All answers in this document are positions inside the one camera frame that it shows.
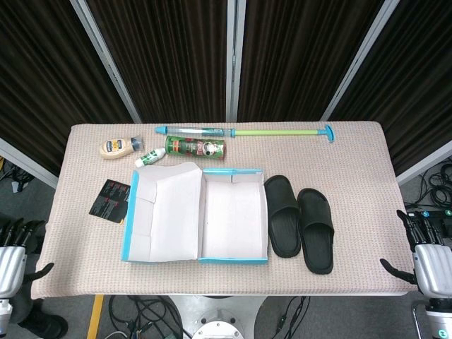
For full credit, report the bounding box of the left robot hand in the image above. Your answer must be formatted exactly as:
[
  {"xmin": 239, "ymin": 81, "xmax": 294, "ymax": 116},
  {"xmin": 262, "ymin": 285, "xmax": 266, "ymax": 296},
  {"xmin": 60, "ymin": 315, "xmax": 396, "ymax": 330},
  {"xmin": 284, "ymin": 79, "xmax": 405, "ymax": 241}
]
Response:
[{"xmin": 0, "ymin": 218, "xmax": 54, "ymax": 301}]

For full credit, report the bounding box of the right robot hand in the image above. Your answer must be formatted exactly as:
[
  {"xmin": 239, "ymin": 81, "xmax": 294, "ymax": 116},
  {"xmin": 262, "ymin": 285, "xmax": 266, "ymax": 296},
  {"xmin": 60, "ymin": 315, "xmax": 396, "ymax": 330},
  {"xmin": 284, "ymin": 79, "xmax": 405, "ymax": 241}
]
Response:
[{"xmin": 379, "ymin": 210, "xmax": 452, "ymax": 298}]

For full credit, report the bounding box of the black slipper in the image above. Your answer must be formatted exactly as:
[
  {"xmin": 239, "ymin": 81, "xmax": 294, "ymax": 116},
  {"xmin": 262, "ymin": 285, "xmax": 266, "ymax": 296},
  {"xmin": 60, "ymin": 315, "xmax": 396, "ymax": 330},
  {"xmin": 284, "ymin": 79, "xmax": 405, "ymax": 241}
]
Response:
[
  {"xmin": 297, "ymin": 188, "xmax": 335, "ymax": 275},
  {"xmin": 263, "ymin": 174, "xmax": 302, "ymax": 258}
]

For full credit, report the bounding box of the light blue shoe box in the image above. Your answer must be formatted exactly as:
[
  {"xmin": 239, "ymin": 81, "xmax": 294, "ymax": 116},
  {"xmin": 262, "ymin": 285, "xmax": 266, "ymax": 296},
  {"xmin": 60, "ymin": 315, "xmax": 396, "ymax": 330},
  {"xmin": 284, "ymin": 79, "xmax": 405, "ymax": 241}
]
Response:
[{"xmin": 121, "ymin": 161, "xmax": 269, "ymax": 266}]

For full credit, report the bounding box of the black power strip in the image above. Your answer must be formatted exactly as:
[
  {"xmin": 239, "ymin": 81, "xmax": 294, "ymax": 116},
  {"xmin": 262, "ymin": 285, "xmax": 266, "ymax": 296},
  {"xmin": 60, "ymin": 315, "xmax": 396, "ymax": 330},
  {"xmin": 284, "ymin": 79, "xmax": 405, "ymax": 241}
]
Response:
[{"xmin": 405, "ymin": 208, "xmax": 452, "ymax": 222}]

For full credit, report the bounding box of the black printed card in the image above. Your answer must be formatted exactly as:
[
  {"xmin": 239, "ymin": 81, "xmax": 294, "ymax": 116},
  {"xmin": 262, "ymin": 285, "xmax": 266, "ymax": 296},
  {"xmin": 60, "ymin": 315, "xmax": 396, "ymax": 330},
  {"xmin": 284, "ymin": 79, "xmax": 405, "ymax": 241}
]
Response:
[{"xmin": 88, "ymin": 179, "xmax": 131, "ymax": 225}]

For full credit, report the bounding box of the beige woven table cloth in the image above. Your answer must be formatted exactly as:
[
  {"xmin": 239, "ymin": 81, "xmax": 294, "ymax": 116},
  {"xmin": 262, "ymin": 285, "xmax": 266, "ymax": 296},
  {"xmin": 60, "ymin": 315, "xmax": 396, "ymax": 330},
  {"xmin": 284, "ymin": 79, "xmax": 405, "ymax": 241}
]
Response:
[{"xmin": 30, "ymin": 121, "xmax": 427, "ymax": 299}]

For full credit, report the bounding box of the mayonnaise squeeze bottle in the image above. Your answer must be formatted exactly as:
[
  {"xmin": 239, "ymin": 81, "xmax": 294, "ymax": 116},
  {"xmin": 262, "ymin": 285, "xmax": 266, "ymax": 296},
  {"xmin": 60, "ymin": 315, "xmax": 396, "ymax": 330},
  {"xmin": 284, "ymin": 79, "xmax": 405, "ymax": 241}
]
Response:
[{"xmin": 99, "ymin": 136, "xmax": 145, "ymax": 160}]

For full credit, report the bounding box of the small white green bottle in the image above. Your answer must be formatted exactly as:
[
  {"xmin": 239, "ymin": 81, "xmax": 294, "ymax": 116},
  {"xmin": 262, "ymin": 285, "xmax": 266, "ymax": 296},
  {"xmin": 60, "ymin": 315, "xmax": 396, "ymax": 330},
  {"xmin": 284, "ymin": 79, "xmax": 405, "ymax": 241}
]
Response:
[{"xmin": 134, "ymin": 147, "xmax": 167, "ymax": 168}]

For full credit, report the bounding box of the black curtain panel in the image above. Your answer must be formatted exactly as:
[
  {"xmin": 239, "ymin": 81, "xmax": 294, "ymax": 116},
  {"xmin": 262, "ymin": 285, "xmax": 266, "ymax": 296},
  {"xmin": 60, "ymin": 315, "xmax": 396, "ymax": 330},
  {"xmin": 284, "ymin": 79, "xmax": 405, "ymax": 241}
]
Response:
[
  {"xmin": 86, "ymin": 0, "xmax": 229, "ymax": 124},
  {"xmin": 331, "ymin": 0, "xmax": 452, "ymax": 176},
  {"xmin": 237, "ymin": 0, "xmax": 386, "ymax": 123},
  {"xmin": 0, "ymin": 0, "xmax": 133, "ymax": 176}
]

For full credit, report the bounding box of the green chips can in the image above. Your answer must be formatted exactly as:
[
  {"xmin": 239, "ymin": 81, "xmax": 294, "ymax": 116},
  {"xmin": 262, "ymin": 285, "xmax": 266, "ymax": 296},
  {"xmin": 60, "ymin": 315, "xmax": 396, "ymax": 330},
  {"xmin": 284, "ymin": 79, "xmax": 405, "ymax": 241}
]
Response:
[{"xmin": 165, "ymin": 135, "xmax": 227, "ymax": 162}]

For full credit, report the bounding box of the blue green water pump toy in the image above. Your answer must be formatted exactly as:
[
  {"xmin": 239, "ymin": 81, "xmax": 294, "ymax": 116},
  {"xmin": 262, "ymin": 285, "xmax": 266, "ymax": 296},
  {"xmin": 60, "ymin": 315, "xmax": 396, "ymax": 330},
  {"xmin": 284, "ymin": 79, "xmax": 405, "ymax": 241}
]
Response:
[{"xmin": 154, "ymin": 124, "xmax": 335, "ymax": 144}]

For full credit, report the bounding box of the black cable pile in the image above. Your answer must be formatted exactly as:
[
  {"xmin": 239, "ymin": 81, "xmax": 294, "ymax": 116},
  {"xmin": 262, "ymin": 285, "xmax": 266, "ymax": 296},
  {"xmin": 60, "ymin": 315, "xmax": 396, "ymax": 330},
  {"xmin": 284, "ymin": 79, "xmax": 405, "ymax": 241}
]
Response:
[{"xmin": 404, "ymin": 160, "xmax": 452, "ymax": 209}]

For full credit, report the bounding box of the cable clutter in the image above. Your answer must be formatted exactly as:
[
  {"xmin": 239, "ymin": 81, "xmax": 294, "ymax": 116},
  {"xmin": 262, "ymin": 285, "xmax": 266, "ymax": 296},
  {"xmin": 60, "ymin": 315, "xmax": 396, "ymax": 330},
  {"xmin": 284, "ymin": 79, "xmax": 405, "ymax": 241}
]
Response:
[{"xmin": 0, "ymin": 157, "xmax": 35, "ymax": 194}]

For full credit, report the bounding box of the aluminium partition post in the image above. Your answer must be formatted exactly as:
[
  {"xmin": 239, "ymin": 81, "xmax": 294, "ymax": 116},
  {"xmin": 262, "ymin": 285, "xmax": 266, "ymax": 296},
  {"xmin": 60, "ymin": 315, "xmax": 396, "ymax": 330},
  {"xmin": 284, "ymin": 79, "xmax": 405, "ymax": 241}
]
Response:
[
  {"xmin": 320, "ymin": 0, "xmax": 403, "ymax": 121},
  {"xmin": 395, "ymin": 139, "xmax": 452, "ymax": 187},
  {"xmin": 225, "ymin": 0, "xmax": 247, "ymax": 123},
  {"xmin": 0, "ymin": 136, "xmax": 59, "ymax": 189},
  {"xmin": 69, "ymin": 0, "xmax": 143, "ymax": 124}
]

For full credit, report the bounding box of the black cable bundle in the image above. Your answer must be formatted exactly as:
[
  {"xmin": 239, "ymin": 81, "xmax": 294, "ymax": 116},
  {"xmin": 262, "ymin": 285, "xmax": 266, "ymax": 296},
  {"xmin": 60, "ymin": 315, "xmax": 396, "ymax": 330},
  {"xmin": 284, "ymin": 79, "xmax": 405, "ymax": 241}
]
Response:
[{"xmin": 107, "ymin": 295, "xmax": 184, "ymax": 339}]

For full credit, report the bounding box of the black cable with switch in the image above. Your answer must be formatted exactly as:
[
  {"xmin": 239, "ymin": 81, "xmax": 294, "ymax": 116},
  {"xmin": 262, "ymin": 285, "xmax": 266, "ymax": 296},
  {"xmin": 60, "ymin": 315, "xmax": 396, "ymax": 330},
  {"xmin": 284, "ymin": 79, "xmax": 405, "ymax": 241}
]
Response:
[{"xmin": 271, "ymin": 295, "xmax": 311, "ymax": 335}]

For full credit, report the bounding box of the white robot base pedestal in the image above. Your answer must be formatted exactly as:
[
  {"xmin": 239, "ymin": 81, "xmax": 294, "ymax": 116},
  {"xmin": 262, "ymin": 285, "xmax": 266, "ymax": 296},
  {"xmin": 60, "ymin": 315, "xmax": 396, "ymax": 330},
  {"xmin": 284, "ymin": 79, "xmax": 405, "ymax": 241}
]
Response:
[{"xmin": 165, "ymin": 295, "xmax": 269, "ymax": 339}]

